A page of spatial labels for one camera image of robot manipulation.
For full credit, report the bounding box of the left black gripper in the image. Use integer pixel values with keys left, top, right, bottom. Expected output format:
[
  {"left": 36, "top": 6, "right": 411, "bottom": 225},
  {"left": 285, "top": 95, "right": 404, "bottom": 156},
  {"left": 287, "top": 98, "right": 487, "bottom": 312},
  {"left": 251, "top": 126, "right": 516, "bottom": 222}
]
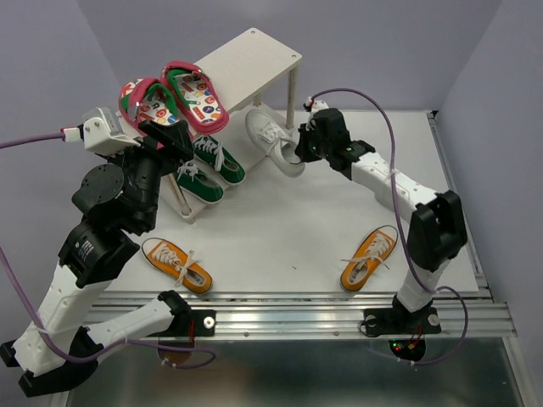
[{"left": 106, "top": 117, "right": 199, "bottom": 229}]

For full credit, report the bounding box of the green sneaker one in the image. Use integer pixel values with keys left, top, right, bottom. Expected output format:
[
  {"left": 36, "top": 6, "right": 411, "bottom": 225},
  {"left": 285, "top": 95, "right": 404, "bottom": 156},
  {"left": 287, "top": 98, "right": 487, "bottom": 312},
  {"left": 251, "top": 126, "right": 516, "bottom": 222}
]
[
  {"left": 193, "top": 136, "right": 245, "bottom": 186},
  {"left": 175, "top": 161, "right": 224, "bottom": 204}
]

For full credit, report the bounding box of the pink slipper one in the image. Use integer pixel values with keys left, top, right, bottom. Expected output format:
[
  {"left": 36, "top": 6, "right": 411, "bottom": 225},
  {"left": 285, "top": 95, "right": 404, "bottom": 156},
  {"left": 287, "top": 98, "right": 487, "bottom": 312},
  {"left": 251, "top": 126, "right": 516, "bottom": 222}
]
[
  {"left": 160, "top": 60, "right": 229, "bottom": 135},
  {"left": 118, "top": 78, "right": 188, "bottom": 137}
]

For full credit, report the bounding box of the white sneaker one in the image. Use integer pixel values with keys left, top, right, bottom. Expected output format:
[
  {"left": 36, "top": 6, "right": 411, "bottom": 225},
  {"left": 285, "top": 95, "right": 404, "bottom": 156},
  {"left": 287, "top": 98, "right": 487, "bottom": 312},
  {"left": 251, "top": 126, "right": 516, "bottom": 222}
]
[{"left": 245, "top": 109, "right": 305, "bottom": 178}]

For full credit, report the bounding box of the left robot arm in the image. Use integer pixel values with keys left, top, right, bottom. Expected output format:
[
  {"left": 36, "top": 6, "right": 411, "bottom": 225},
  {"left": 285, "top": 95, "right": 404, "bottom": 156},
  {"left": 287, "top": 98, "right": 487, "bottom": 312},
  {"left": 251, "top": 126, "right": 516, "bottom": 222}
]
[{"left": 1, "top": 120, "right": 216, "bottom": 398}]

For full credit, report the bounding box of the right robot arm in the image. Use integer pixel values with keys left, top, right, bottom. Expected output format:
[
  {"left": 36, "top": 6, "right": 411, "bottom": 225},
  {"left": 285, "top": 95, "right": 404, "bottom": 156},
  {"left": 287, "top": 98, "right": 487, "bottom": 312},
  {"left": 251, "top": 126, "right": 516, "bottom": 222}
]
[{"left": 296, "top": 106, "right": 467, "bottom": 337}]

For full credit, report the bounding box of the white two-tier shoe shelf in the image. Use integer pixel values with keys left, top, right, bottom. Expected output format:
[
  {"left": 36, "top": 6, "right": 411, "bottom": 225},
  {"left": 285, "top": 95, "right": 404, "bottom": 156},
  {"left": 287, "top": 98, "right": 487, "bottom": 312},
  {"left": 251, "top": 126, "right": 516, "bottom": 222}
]
[{"left": 109, "top": 27, "right": 303, "bottom": 225}]

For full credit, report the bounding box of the orange sneaker right one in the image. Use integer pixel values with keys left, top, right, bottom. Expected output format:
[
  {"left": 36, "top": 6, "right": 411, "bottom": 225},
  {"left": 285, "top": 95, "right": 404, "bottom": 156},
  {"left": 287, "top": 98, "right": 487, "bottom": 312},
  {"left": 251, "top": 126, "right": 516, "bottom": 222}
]
[{"left": 339, "top": 225, "right": 399, "bottom": 293}]

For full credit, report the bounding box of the orange sneaker one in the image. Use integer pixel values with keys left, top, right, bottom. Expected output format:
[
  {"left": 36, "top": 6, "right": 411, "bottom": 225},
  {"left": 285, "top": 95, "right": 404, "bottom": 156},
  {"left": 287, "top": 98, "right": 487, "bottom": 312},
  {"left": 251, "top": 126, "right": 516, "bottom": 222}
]
[
  {"left": 141, "top": 237, "right": 213, "bottom": 294},
  {"left": 339, "top": 225, "right": 399, "bottom": 293}
]

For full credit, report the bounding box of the orange sneaker left one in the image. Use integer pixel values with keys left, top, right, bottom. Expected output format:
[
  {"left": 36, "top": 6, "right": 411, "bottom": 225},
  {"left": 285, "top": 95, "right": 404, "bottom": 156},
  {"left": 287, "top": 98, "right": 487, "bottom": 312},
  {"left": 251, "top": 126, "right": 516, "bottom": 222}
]
[{"left": 141, "top": 237, "right": 213, "bottom": 294}]

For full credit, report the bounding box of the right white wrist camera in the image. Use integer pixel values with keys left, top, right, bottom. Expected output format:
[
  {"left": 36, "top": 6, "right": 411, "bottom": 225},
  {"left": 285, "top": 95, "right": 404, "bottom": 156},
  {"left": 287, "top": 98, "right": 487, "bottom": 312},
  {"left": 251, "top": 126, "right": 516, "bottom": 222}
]
[{"left": 303, "top": 98, "right": 329, "bottom": 114}]

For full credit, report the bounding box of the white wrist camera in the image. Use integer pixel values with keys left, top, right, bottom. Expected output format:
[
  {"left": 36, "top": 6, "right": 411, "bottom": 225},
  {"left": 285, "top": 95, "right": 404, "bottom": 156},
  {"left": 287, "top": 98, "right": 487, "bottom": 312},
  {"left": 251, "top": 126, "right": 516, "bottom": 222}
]
[
  {"left": 60, "top": 107, "right": 141, "bottom": 157},
  {"left": 303, "top": 98, "right": 329, "bottom": 114}
]

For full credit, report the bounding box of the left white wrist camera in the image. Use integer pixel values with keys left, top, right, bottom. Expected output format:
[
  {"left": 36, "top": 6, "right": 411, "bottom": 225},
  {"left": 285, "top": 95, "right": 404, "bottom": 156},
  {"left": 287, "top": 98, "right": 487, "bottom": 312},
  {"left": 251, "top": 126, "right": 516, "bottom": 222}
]
[{"left": 60, "top": 107, "right": 141, "bottom": 157}]

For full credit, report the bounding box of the aluminium mounting rail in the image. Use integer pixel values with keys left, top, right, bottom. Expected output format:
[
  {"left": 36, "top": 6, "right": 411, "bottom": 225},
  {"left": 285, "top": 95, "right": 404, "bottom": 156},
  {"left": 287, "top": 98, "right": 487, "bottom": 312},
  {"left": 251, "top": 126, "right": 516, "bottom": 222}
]
[{"left": 76, "top": 292, "right": 518, "bottom": 343}]

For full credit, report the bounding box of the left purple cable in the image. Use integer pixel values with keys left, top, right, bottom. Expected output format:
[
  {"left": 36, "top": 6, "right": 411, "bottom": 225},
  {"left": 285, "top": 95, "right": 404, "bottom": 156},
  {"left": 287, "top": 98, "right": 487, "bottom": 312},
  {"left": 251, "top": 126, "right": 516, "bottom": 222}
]
[{"left": 0, "top": 131, "right": 217, "bottom": 369}]

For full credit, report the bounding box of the purple cable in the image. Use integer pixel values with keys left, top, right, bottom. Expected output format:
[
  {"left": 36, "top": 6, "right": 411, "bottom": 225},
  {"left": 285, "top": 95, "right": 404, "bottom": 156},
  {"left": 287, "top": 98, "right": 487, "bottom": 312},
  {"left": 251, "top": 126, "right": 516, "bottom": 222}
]
[
  {"left": 0, "top": 131, "right": 217, "bottom": 369},
  {"left": 311, "top": 87, "right": 470, "bottom": 365}
]

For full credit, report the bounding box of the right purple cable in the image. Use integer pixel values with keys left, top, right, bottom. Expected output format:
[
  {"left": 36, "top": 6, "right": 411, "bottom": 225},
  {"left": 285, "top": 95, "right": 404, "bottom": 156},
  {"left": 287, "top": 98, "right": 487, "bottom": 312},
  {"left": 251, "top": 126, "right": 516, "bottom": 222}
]
[{"left": 311, "top": 87, "right": 470, "bottom": 365}]

